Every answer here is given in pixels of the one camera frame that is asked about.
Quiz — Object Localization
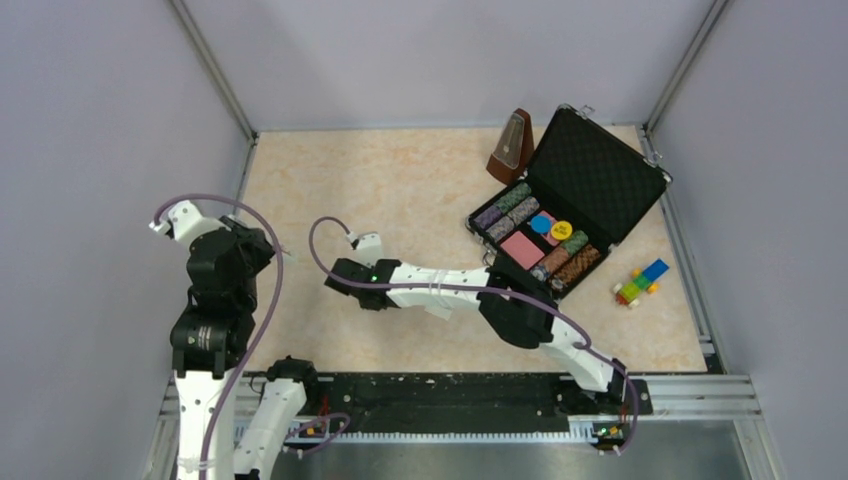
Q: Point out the white battery cover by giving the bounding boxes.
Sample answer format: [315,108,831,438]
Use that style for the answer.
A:
[425,306,453,321]

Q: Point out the white remote control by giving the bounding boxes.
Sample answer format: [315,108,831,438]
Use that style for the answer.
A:
[279,247,297,263]

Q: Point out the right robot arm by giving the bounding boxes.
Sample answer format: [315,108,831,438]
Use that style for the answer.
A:
[324,258,628,403]

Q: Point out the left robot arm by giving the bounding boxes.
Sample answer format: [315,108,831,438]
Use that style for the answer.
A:
[150,195,318,479]

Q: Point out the blue poker chip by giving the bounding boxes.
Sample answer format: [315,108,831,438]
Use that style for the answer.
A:
[528,213,555,236]

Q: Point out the brown wooden metronome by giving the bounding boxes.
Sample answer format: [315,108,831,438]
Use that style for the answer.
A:
[486,108,535,185]

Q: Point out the yellow poker chip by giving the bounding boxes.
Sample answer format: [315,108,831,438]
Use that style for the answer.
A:
[549,221,573,241]

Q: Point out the black poker chip case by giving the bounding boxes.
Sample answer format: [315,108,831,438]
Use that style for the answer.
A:
[465,104,672,301]

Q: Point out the colourful toy bricks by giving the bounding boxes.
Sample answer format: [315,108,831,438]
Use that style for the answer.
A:
[612,258,670,309]

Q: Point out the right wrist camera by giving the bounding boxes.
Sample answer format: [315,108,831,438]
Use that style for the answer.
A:
[346,231,382,251]

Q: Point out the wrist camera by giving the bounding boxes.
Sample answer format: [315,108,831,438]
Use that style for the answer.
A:
[148,200,225,248]
[346,231,382,251]

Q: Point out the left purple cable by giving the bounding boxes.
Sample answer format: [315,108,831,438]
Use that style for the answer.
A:
[153,193,286,480]

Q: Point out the purple cable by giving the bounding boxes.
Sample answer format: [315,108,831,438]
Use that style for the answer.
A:
[153,193,286,480]
[308,216,641,455]

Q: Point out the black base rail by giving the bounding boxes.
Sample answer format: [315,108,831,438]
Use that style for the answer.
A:
[263,358,653,440]

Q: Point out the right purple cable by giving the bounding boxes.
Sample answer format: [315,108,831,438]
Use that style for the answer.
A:
[308,216,641,455]

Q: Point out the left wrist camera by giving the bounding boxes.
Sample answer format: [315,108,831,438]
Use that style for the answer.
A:
[148,200,225,248]

